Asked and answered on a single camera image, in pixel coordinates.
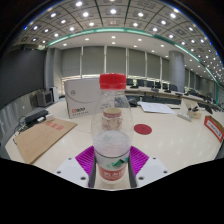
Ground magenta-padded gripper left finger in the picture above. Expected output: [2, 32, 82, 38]
[54, 145, 98, 189]

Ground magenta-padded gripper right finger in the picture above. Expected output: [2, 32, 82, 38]
[128, 145, 171, 189]

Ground clear red-capped water bottle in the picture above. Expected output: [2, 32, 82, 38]
[90, 73, 135, 191]

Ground flat round red coaster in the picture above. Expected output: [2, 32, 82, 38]
[133, 123, 153, 136]

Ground white paper sheets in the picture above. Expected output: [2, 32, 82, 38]
[137, 101, 177, 115]

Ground black power adapter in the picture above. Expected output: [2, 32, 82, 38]
[23, 107, 50, 126]

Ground black desk device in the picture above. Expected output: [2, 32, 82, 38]
[124, 96, 139, 108]

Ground small open white box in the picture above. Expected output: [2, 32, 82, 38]
[179, 98, 203, 120]

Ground white cardboard box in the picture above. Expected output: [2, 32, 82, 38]
[63, 77, 103, 120]

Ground open red-white cardboard box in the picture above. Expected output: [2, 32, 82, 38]
[203, 115, 224, 144]

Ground long curved conference desk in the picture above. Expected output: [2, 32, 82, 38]
[124, 85, 221, 110]

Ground grey box monitor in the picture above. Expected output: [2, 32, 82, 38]
[35, 89, 55, 108]

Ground row of black chairs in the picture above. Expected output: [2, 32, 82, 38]
[125, 78, 188, 94]

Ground ceiling lights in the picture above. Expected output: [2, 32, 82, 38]
[23, 0, 224, 78]

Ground black cable bundle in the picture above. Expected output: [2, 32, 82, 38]
[13, 114, 30, 135]

